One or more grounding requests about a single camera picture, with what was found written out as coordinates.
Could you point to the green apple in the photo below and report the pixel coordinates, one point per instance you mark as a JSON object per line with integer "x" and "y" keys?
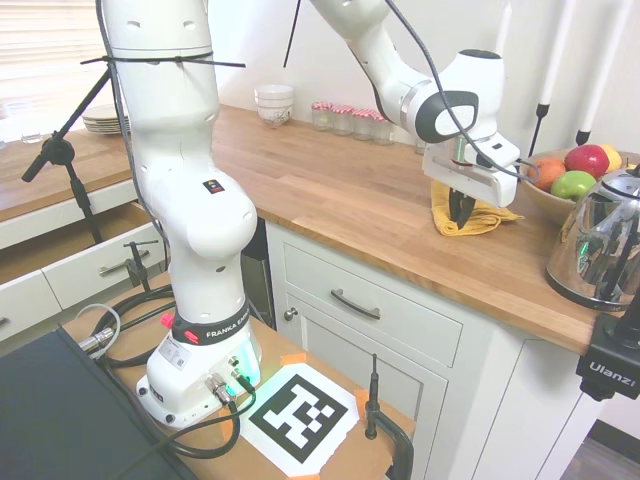
{"x": 572, "y": 185}

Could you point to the yellow apple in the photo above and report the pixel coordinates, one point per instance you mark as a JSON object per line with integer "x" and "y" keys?
{"x": 614, "y": 156}

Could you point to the plain white ceramic bowl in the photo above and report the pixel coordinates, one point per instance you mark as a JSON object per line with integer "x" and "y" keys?
{"x": 274, "y": 95}

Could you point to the glass jar red checked lid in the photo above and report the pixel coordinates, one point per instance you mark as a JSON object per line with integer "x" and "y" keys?
{"x": 363, "y": 127}
{"x": 421, "y": 147}
{"x": 342, "y": 122}
{"x": 322, "y": 117}
{"x": 384, "y": 134}

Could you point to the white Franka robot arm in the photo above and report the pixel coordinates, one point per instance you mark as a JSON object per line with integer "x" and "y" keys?
{"x": 175, "y": 150}

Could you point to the wooden fruit bowl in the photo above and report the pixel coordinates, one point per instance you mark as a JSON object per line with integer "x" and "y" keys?
{"x": 542, "y": 197}

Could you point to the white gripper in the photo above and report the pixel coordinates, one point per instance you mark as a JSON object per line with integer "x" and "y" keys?
{"x": 480, "y": 185}

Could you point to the white taper candle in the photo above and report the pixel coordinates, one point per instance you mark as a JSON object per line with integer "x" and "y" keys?
{"x": 505, "y": 25}
{"x": 604, "y": 65}
{"x": 558, "y": 50}

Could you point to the orange fruit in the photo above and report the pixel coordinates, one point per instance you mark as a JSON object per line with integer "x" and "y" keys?
{"x": 550, "y": 172}

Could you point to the white cabinet with open drawer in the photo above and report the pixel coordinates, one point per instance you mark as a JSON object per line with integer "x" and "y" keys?
{"x": 75, "y": 280}

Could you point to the black controller case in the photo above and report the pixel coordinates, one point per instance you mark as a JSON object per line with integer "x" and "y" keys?
{"x": 50, "y": 410}

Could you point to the tall black candle holder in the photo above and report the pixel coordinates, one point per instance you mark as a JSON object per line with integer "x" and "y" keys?
{"x": 542, "y": 107}

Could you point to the black white fiducial tag sheet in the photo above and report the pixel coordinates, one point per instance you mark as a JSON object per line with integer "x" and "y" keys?
{"x": 280, "y": 416}

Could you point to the black boom tripod stand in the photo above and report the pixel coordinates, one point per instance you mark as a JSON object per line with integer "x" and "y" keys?
{"x": 55, "y": 147}

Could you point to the orange tape strip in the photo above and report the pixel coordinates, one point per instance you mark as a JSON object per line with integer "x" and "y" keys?
{"x": 361, "y": 397}
{"x": 293, "y": 358}
{"x": 229, "y": 422}

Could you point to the red apple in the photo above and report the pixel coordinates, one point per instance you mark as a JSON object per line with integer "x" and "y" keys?
{"x": 587, "y": 161}

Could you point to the white window blind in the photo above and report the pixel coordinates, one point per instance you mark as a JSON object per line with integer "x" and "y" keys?
{"x": 45, "y": 40}

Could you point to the large black bar clamp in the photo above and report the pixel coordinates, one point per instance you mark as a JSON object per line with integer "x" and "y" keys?
{"x": 372, "y": 400}

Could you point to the white bowl floral print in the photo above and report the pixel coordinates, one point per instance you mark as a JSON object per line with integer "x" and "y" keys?
{"x": 274, "y": 117}

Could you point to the white kitchen cabinet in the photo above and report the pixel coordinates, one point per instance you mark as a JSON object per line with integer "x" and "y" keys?
{"x": 400, "y": 360}

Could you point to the round metal cabinet knob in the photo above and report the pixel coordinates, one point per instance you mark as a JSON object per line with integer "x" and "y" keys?
{"x": 291, "y": 314}

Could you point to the black Ulanzi clamp stand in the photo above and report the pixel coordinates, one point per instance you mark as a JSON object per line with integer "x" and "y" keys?
{"x": 607, "y": 370}

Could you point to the small black screw clamp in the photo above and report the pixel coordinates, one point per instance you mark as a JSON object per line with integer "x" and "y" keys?
{"x": 136, "y": 265}

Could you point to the stack of white plates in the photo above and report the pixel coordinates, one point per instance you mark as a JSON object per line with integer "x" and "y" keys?
{"x": 102, "y": 122}

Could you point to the yellow cloth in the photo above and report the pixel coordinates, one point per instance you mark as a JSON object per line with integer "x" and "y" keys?
{"x": 441, "y": 212}

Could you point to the shiny steel kettle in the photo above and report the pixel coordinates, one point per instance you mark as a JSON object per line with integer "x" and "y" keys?
{"x": 600, "y": 240}

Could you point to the clear glass dish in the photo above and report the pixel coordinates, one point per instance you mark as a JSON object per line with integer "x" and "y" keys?
{"x": 17, "y": 110}

